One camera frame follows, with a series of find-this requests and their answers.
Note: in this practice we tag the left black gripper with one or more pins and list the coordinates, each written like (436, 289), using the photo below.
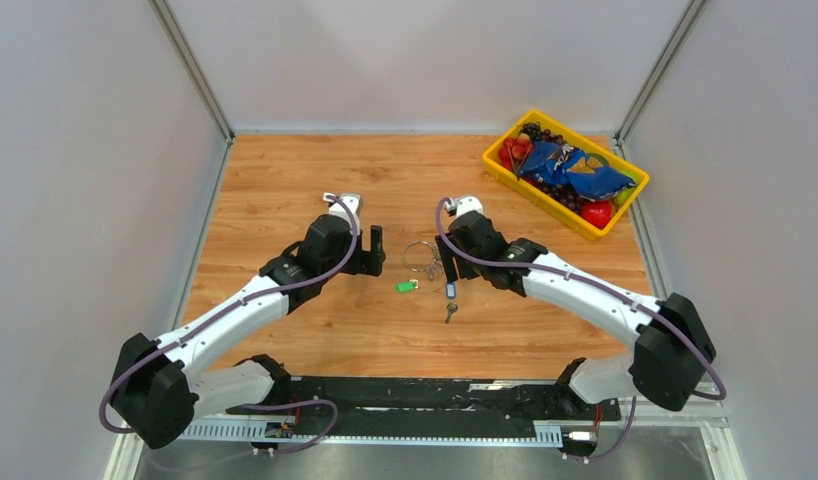
(369, 261)

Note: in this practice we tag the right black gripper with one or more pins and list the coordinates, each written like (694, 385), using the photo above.
(448, 261)

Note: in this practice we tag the silver metal keyring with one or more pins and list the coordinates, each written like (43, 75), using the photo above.
(423, 257)

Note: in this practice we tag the blue key tag with key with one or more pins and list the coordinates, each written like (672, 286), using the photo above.
(451, 307)

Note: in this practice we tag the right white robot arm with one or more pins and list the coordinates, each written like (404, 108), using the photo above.
(670, 353)

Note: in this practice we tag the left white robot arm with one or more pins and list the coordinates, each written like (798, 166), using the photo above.
(160, 386)

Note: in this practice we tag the green key tag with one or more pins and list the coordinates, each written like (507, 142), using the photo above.
(407, 286)

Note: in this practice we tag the yellow plastic basket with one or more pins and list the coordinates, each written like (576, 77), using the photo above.
(545, 202)

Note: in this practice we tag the dark grape bunch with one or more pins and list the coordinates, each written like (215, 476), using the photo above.
(565, 194)

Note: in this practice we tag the red apple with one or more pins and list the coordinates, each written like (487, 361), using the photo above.
(597, 213)

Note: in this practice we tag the blue snack bag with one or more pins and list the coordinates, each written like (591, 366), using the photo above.
(590, 176)

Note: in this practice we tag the green fruit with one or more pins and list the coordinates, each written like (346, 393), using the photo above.
(622, 196)

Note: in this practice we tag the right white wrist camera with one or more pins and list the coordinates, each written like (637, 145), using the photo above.
(463, 205)

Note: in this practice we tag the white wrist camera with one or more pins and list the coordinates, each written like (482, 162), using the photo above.
(346, 206)
(463, 205)

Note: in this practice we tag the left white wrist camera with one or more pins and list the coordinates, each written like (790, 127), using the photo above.
(346, 206)

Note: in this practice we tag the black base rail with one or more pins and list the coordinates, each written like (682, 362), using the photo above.
(416, 411)

